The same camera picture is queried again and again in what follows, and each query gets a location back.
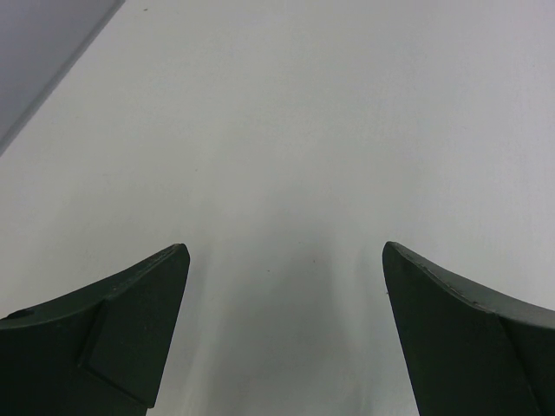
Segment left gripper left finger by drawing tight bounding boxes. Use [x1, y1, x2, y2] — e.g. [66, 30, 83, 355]
[1, 244, 190, 415]

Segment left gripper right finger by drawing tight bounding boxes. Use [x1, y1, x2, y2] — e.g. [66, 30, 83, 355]
[382, 242, 554, 415]

